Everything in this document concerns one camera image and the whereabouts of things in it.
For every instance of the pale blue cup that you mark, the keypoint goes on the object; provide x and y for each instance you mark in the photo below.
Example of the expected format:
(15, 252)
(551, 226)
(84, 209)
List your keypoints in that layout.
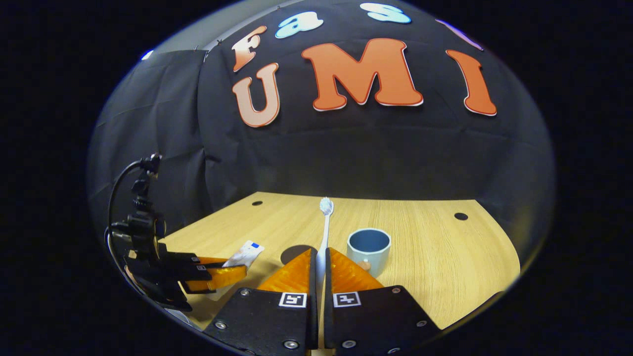
(381, 262)

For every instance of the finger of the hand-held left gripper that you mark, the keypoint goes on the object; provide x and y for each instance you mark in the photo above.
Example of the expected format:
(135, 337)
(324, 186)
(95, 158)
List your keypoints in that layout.
(217, 279)
(188, 259)

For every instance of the white toothpaste tube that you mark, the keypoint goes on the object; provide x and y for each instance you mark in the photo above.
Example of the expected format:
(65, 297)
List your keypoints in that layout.
(245, 254)

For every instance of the black backdrop cloth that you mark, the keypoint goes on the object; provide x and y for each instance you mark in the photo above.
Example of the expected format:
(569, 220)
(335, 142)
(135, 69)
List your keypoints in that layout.
(346, 158)

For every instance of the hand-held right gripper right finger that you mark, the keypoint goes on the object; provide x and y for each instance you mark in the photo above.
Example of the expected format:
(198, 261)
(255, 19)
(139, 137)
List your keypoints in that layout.
(329, 321)

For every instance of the dark round coaster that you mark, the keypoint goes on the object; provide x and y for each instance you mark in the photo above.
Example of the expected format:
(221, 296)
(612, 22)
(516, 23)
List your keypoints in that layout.
(292, 254)

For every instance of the white toothbrush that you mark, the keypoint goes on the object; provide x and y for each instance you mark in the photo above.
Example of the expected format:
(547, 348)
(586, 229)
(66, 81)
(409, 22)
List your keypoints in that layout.
(326, 232)

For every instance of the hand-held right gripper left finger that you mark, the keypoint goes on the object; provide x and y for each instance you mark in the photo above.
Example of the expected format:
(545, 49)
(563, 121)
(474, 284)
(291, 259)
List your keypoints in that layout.
(311, 321)

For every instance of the light wooden desktop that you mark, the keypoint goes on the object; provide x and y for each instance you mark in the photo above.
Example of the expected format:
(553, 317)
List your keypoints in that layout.
(435, 267)

